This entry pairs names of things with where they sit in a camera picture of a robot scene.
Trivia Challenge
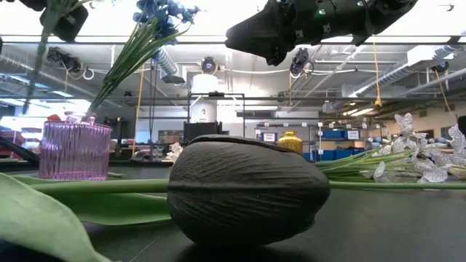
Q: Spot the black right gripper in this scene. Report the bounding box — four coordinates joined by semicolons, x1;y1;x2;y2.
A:
224;0;372;68

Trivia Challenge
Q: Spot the black monitor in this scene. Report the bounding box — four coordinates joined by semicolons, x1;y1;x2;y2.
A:
183;122;223;143

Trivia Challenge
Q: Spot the round black ceiling device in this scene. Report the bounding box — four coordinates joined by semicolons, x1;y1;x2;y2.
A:
200;56;219;76

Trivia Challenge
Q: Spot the black artificial tulip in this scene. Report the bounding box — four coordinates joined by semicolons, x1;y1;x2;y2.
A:
0;134;331;262

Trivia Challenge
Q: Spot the long black-framed ceiling light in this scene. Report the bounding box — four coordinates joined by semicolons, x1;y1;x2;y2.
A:
0;35;466;45

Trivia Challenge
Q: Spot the yellow glass vase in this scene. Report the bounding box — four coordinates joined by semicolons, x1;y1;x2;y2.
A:
277;130;304;154

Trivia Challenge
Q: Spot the long blue storage bin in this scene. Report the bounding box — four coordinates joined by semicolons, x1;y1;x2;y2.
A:
304;148;365;163

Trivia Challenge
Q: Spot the pink ribbed glass vase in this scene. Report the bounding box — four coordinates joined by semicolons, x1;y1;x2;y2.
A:
38;111;112;182

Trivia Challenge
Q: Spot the cream artificial tulip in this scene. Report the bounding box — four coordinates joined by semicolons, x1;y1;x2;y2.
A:
446;164;466;180

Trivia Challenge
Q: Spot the thick black cable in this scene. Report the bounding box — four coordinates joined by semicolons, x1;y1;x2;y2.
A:
0;136;40;164

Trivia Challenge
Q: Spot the white cabinet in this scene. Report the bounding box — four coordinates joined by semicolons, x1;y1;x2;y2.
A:
191;100;218;124

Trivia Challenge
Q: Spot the large silver air duct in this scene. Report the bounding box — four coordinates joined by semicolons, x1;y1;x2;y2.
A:
349;43;466;99

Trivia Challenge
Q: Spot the white cylindrical tank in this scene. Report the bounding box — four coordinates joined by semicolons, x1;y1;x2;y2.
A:
191;72;219;94

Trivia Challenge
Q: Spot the black hanging ceiling device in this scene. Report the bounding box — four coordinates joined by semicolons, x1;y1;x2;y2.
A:
289;47;315;78
46;46;83;74

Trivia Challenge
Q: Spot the blue artificial flower bunch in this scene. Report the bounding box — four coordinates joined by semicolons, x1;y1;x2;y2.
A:
85;0;203;116

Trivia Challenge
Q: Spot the large white artificial flower bunch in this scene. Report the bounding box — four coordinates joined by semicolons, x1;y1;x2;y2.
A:
315;112;466;184

